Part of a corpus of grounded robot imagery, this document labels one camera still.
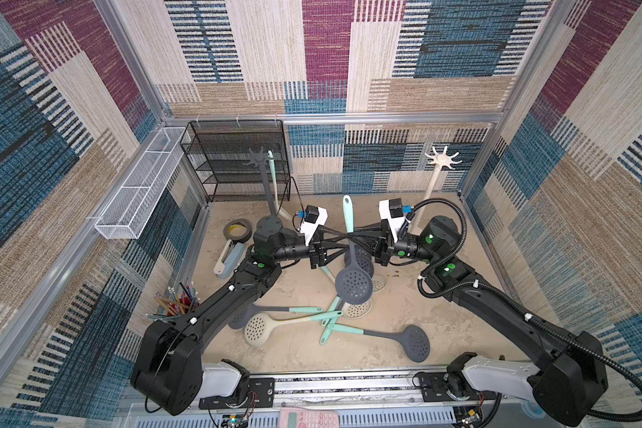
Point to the grey skimmer middle back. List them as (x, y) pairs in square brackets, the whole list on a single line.
[(362, 257)]

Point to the grey skimmer under left arm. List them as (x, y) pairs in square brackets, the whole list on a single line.
[(240, 319)]

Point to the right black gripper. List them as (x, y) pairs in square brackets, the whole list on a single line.
[(383, 251)]

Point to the red pencil cup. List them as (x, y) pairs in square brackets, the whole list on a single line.
[(175, 302)]

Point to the grey skimmer mint handle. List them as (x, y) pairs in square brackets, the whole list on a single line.
[(353, 284)]

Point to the white wire wall basket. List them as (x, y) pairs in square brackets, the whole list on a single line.
[(127, 214)]

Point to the white skimmer mint handle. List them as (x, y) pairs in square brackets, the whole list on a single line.
[(281, 212)]

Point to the grey utensil rack stand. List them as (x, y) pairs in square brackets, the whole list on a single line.
[(259, 161)]

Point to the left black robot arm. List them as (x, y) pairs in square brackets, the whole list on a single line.
[(168, 369)]

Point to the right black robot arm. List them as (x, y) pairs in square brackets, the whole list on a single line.
[(567, 375)]

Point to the black mesh shelf rack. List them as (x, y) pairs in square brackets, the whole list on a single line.
[(218, 153)]

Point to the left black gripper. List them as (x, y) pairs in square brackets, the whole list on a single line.
[(316, 257)]

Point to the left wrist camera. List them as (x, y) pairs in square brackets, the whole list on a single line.
[(312, 218)]

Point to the pink calculator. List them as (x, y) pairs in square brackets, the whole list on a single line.
[(305, 418)]

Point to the grey skimmer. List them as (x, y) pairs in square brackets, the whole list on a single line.
[(413, 339), (362, 257)]

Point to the grey skimmer front right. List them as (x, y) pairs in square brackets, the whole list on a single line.
[(413, 339)]

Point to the white utensil rack stand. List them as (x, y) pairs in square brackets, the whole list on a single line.
[(439, 160)]

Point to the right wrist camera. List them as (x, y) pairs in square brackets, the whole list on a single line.
[(396, 214)]

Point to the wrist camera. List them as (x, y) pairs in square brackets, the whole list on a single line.
[(396, 214), (312, 218)]

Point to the white skimmer front left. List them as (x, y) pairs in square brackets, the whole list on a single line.
[(260, 327)]

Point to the grey duct tape roll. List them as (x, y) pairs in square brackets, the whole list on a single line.
[(238, 230)]

